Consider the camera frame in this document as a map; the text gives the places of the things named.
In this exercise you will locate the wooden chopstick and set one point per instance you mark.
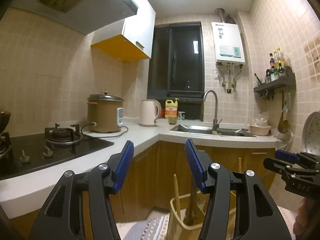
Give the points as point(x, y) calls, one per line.
point(177, 195)

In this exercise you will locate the yellow detergent bottle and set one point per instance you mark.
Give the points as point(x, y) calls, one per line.
point(171, 110)

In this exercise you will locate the black wok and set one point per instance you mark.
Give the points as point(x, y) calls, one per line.
point(4, 122)

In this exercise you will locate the white and yellow wall cabinet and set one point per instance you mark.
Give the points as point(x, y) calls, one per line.
point(135, 25)

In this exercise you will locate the white mug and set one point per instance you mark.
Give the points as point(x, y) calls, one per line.
point(181, 115)

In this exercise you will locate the black wall shelf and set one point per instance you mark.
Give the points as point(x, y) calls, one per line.
point(275, 85)

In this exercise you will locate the white electric kettle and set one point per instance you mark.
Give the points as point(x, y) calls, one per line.
point(147, 112)

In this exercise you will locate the hanging metal spatula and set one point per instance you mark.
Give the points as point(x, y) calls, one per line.
point(288, 102)

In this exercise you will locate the brown rice cooker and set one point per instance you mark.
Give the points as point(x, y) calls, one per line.
point(103, 115)

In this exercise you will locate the water heater pipes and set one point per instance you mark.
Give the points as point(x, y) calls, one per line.
point(228, 80)

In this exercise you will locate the person's right hand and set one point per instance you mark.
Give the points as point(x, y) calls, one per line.
point(302, 217)

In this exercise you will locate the striped woven table mat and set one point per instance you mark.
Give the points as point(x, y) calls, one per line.
point(150, 227)

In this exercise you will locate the wooden base cabinets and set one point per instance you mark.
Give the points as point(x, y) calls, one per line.
point(155, 175)

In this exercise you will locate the hanging wooden spatula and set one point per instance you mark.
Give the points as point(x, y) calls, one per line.
point(282, 125)

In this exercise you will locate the row of condiment bottles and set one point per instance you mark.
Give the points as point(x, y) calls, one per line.
point(275, 67)

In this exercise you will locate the pink bowl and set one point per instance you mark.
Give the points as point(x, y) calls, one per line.
point(260, 130)

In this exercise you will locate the hanging metal ladle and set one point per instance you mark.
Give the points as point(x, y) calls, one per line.
point(283, 136)

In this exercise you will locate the clear plastic bag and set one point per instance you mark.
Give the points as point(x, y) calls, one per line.
point(261, 120)

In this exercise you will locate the grey kitchen counter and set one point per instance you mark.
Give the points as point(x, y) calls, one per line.
point(150, 135)

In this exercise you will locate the red container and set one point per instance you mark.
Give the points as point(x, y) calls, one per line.
point(162, 113)

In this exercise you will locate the dark kitchen window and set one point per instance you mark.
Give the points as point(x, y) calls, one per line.
point(175, 60)

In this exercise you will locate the white wall socket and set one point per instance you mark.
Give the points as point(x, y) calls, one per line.
point(217, 75)

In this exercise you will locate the range hood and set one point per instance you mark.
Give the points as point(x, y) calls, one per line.
point(75, 7)

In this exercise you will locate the glass jar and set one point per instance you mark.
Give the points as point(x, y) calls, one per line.
point(172, 121)

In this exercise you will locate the metal steamer tray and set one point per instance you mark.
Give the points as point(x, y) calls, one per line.
point(312, 135)

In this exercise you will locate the metal flue pipe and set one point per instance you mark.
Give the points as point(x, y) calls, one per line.
point(220, 15)

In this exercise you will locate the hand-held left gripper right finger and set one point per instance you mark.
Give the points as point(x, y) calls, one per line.
point(195, 165)

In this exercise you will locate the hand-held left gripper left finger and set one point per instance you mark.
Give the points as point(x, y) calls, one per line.
point(122, 167)

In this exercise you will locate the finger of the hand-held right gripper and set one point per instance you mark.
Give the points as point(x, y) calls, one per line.
point(286, 155)
point(275, 163)

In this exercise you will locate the metal kitchen faucet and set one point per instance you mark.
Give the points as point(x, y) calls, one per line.
point(215, 120)

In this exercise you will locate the stainless steel sink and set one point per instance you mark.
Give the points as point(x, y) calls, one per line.
point(200, 129)

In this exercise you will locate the white water heater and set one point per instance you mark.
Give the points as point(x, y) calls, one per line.
point(228, 42)

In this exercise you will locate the black gas stove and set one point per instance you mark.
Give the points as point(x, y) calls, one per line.
point(62, 150)

